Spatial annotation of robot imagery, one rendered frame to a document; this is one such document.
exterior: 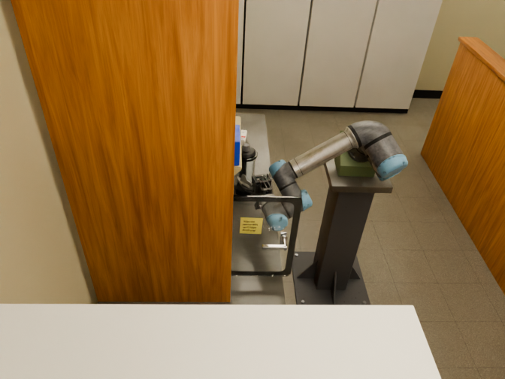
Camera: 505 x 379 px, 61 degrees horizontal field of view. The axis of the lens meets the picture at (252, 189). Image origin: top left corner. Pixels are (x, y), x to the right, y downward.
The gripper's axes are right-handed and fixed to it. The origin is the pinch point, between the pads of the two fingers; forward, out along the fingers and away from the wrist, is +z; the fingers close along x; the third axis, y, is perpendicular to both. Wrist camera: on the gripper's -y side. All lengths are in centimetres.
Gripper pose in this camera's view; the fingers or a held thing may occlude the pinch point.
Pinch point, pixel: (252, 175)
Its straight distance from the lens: 193.7
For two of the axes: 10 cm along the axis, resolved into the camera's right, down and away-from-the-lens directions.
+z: -2.8, -6.1, 7.4
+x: -9.6, 1.4, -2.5
